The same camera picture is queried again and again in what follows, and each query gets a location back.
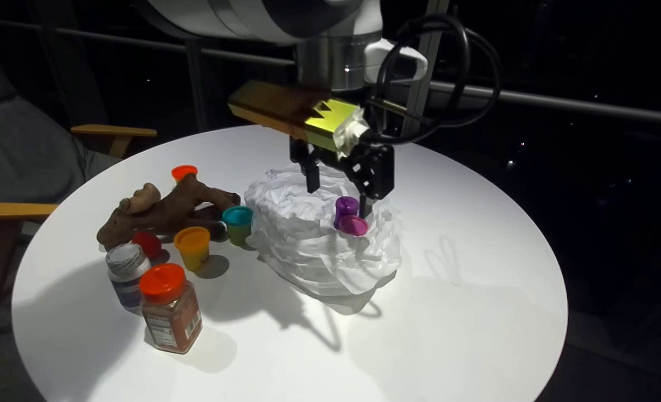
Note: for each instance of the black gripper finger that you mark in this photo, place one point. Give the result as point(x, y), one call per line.
point(311, 176)
point(376, 181)

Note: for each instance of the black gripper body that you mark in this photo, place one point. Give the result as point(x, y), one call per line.
point(376, 156)

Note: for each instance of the purple lid dough tub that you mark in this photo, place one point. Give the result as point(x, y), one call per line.
point(345, 208)

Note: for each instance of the teal lid dough tub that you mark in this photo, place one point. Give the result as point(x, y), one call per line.
point(237, 220)

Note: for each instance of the yellow-orange lid dough tub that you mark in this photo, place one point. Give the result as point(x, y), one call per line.
point(193, 247)

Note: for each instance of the red lid spice jar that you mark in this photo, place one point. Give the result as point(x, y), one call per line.
point(171, 314)

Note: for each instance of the white lid supplement bottle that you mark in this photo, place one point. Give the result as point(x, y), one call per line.
point(126, 270)

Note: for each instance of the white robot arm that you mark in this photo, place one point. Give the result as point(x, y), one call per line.
point(271, 15)

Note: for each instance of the white plastic bag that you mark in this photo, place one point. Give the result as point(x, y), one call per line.
point(309, 247)

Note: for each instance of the red-orange lid dough tub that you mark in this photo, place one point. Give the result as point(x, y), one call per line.
point(185, 173)

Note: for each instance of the brown plush moose toy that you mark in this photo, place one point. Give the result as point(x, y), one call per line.
point(160, 216)

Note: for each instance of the red lid dough tub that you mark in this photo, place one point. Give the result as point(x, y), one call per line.
point(147, 245)

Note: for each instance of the grey chair cushion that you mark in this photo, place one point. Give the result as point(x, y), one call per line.
point(19, 149)

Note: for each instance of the wooden chair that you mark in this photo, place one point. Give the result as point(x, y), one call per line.
point(11, 210)

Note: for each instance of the orange green wrist camera box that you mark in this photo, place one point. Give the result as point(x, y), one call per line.
point(323, 120)

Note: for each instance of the grey window post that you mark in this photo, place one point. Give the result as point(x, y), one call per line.
point(420, 112)

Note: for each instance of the grey horizontal window rail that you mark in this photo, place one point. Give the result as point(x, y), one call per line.
point(568, 104)

